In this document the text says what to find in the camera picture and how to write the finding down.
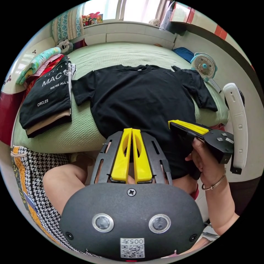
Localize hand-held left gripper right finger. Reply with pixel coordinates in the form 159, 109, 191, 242
132, 128, 154, 184

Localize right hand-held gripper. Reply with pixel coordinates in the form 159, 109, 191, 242
168, 119, 235, 180

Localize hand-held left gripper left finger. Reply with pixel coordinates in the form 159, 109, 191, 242
110, 128, 133, 183

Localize black t-shirt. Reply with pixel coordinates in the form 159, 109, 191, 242
71, 64, 219, 180

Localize person's right forearm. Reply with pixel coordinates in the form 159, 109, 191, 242
201, 169, 240, 236

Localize person's right hand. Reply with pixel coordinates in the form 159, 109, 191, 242
185, 137, 228, 191

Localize small white and blue fan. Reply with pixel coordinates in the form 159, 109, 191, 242
190, 52, 223, 94

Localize blue cushion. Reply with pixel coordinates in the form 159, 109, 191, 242
172, 47, 196, 64

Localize person's body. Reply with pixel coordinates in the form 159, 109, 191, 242
10, 144, 207, 259

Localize pile of clothes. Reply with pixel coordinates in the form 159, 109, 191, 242
15, 47, 76, 139

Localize bed with green mat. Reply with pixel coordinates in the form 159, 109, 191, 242
12, 41, 230, 155

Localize grey stuffed toy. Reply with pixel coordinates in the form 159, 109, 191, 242
56, 38, 74, 55

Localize window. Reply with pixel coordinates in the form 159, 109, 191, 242
82, 0, 172, 23

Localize colourful toys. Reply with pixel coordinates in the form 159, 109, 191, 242
81, 12, 103, 27

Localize patterned knit cushion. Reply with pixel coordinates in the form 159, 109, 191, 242
51, 8, 85, 42

